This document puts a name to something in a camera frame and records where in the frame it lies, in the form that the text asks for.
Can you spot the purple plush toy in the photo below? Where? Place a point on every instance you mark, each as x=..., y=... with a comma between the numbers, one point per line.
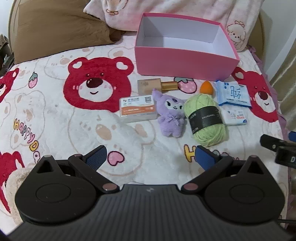
x=168, y=125

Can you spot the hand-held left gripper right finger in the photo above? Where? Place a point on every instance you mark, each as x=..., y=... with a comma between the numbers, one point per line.
x=204, y=158

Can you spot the brown pillow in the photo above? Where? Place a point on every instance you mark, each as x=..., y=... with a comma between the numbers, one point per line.
x=57, y=30

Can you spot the beige curtain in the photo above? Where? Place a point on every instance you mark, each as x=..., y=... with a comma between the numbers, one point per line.
x=289, y=92

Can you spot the white orange card box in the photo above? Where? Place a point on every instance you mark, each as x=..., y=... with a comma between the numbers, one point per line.
x=138, y=115

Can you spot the foundation bottle with gold cap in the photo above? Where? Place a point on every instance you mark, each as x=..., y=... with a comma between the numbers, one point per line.
x=148, y=86

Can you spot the pink printed quilt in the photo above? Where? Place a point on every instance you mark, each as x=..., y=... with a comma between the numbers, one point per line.
x=120, y=14

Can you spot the blue wet wipes packet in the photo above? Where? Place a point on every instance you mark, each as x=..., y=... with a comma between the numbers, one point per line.
x=233, y=93

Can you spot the tan headboard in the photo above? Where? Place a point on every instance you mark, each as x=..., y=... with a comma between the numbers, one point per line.
x=264, y=46

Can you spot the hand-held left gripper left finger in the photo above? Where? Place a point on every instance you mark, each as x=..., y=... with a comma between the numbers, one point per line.
x=97, y=157

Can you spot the orange makeup sponge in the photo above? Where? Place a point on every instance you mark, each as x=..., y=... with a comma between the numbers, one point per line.
x=206, y=87

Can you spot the green yarn ball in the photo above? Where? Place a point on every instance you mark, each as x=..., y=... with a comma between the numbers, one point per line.
x=196, y=104

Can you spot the bear printed blanket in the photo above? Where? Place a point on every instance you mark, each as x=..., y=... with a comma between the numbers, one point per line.
x=57, y=115

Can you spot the dark bedside object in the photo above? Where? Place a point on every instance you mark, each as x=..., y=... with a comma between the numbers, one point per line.
x=5, y=62

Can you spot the small white tissue packet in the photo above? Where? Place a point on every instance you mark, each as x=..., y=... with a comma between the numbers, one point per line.
x=233, y=117

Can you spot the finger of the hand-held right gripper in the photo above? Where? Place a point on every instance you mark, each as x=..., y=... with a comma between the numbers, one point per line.
x=271, y=142
x=292, y=135

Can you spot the pink cardboard box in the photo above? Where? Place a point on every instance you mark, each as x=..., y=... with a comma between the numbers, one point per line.
x=180, y=62

